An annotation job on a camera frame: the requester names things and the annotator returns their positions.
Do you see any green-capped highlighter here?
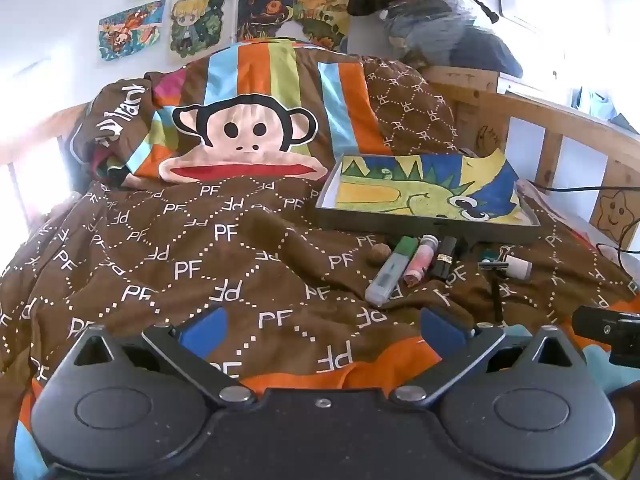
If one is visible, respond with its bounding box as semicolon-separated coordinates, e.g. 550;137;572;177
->
364;236;420;306

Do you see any pile of grey-blue clothes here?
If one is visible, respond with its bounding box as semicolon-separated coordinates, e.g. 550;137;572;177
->
382;0;523;78

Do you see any pink tube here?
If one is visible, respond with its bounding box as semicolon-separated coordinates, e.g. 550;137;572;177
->
404;234;441;288

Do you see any brown printed blanket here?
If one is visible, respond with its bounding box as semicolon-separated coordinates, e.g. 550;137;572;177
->
0;175;640;480

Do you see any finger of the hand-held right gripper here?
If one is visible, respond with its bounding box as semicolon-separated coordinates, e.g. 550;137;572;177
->
572;306;640;367

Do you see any dark monster wall poster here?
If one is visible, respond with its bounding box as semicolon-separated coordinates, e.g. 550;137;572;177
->
237;0;301;41

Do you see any yellow leafy wall poster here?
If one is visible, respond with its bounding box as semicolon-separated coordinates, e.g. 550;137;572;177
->
295;0;351;53

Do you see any grey shallow tray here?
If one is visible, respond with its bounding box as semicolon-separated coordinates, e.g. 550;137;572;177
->
315;154;543;246

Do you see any wooden bed frame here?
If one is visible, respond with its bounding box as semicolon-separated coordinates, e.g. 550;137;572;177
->
0;65;640;256

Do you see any brown patterned pillow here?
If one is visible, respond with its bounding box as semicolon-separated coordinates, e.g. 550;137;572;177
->
360;57;458;157

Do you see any blond figure wall poster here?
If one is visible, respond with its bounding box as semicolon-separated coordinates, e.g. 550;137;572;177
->
170;0;226;58

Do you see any black razor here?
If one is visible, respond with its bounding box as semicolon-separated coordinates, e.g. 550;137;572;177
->
479;255;511;322

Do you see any pink cloth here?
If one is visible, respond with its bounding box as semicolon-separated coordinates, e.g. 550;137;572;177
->
520;180;636;281

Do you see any black lipstick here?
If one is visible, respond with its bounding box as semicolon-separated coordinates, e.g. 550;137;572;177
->
431;236;458;281

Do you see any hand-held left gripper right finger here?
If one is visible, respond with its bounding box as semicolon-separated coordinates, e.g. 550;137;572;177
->
387;306;588;406

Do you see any monkey face pillow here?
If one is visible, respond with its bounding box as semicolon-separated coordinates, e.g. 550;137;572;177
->
70;37;396;192

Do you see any blue cartoon wall poster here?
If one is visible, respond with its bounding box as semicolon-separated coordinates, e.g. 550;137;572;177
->
98;0;166;62

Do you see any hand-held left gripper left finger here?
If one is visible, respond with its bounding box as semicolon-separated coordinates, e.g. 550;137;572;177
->
62;306;258;407

